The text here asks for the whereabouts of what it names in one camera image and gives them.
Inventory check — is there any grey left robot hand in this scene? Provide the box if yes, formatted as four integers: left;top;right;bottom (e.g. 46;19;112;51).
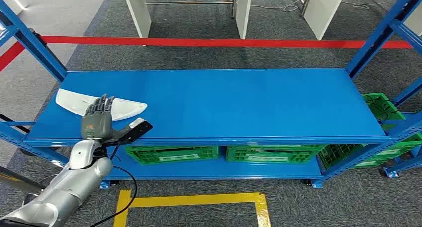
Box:
80;93;134;144

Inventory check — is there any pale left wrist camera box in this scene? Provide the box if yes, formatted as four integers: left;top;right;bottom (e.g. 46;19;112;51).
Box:
117;117;154;146

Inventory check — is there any blue metal shelf rack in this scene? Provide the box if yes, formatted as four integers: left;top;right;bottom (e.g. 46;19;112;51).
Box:
382;143;422;179
0;0;422;190

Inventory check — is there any white table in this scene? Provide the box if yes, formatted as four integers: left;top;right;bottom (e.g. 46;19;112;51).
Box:
287;0;422;41
121;0;254;40

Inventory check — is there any white curved plastic part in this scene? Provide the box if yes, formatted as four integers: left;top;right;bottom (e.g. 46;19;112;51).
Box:
55;88;148;122

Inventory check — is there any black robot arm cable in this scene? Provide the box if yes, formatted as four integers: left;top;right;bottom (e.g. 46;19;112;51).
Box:
88;143;138;227

